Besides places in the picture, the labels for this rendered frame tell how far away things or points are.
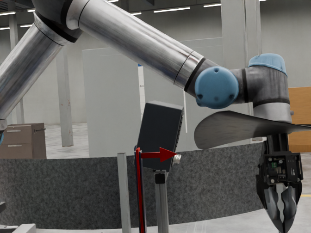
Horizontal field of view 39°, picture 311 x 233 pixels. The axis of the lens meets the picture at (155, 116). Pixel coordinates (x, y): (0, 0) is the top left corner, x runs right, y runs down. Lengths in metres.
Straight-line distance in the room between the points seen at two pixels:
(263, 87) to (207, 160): 1.59
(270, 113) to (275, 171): 0.12
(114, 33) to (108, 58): 6.22
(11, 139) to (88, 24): 6.64
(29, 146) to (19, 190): 4.65
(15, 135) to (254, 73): 6.64
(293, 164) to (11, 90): 0.64
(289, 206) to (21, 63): 0.66
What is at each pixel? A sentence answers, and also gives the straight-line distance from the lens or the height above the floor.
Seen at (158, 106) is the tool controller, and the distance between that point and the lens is 1.27.
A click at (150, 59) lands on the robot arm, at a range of 0.82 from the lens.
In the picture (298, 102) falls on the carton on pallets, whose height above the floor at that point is 0.95.
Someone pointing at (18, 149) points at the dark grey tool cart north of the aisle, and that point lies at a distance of 7.42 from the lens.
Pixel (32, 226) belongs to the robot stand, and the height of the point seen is 0.99.
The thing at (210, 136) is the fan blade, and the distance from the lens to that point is 0.70.
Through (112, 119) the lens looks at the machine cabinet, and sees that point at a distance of 7.04.
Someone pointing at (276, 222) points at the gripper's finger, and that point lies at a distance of 0.93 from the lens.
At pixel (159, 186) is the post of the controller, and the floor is 1.02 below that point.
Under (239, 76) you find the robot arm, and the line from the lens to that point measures 0.93.
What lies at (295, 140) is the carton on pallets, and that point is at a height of 0.22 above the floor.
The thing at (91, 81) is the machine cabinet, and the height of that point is 1.53.
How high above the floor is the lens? 1.28
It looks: 3 degrees down
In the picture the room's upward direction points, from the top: 4 degrees counter-clockwise
